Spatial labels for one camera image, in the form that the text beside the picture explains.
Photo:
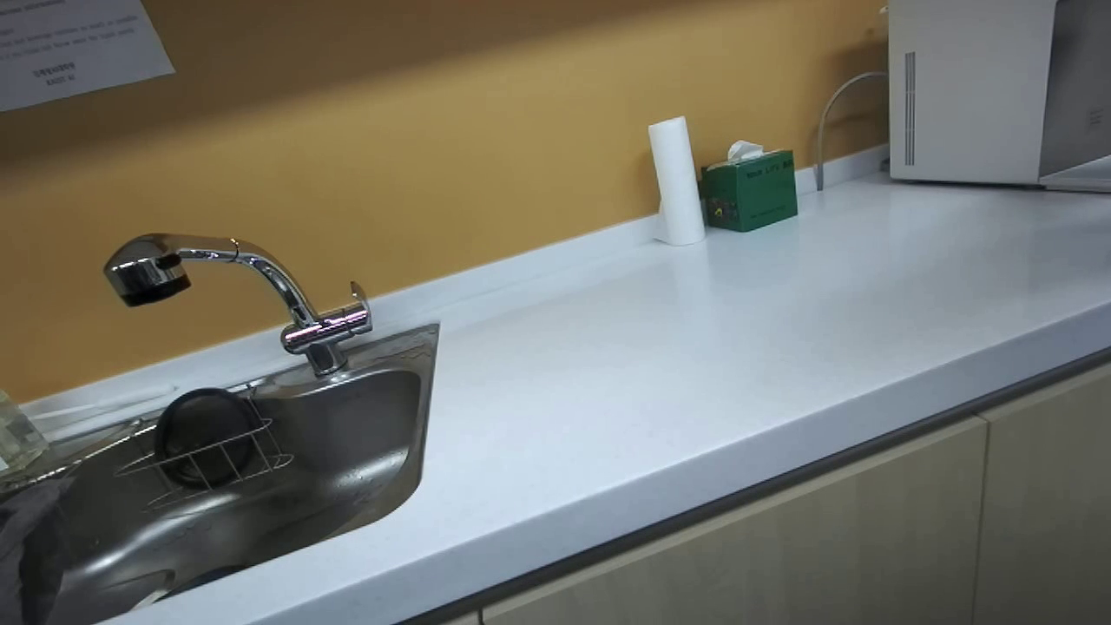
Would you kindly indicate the clear plastic bottle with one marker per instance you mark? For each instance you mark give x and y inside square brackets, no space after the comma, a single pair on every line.
[19,440]

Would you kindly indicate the light wood cabinet door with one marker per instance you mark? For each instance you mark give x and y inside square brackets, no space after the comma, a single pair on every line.
[810,542]
[1048,497]

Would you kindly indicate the stainless steel sink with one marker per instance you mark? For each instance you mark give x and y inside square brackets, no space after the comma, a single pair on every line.
[348,462]

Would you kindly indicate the white paper wall notice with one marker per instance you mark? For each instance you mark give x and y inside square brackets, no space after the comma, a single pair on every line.
[72,45]

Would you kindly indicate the grey cloth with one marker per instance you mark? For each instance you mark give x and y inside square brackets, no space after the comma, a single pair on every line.
[19,556]

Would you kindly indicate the white water dispenser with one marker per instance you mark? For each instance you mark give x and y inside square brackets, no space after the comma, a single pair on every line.
[974,91]

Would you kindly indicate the chrome sink faucet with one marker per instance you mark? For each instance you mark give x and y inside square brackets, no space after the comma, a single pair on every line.
[324,330]

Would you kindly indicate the green tissue box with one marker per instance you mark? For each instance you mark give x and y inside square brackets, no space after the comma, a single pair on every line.
[751,192]

